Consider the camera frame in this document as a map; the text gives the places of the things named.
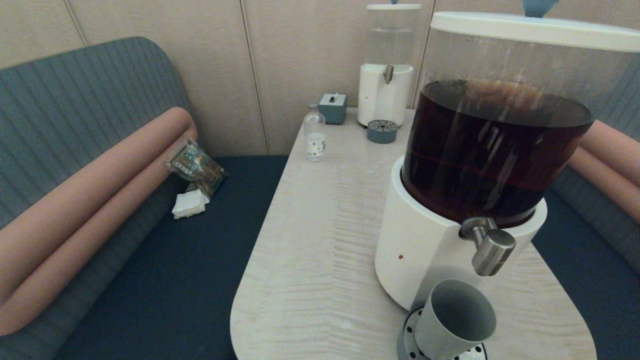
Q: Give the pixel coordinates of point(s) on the large perforated metal drip tray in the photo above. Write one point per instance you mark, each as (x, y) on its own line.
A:
(406, 340)

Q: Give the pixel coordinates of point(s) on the small clear water dispenser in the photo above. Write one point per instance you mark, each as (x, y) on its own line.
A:
(382, 100)

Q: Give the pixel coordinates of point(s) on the small grey drip tray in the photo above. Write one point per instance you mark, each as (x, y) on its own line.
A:
(382, 132)

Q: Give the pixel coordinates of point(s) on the large dark-tea drink dispenser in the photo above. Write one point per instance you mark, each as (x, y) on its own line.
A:
(425, 250)

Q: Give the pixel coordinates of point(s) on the white paper napkins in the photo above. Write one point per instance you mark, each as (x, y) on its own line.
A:
(190, 205)

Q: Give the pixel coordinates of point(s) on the small white dispenser lid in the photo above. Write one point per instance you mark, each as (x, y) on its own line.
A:
(395, 7)

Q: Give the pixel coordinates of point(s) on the green snack package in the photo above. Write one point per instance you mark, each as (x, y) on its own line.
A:
(195, 167)

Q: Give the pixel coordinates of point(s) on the clear plastic bottle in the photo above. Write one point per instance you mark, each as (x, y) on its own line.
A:
(315, 140)

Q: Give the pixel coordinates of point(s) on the grey plastic cup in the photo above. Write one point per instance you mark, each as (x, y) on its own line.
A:
(450, 325)

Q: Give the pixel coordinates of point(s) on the large white dispenser lid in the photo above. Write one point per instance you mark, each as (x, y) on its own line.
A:
(525, 30)

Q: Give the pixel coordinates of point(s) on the small grey box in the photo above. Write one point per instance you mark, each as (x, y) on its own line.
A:
(332, 110)

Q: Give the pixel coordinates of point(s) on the grey ribbed sofa backrest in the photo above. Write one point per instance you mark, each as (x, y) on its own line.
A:
(627, 100)
(75, 100)

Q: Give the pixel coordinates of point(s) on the pink bolster cushion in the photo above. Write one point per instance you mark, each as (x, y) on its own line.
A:
(100, 175)
(100, 235)
(605, 185)
(615, 150)

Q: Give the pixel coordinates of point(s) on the large silver dispenser tap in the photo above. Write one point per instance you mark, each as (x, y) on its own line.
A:
(492, 255)

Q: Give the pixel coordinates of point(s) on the dark blue seat cushion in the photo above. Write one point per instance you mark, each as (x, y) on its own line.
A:
(175, 275)
(590, 280)

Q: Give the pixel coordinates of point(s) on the small silver dispenser tap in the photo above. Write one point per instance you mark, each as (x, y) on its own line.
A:
(388, 74)

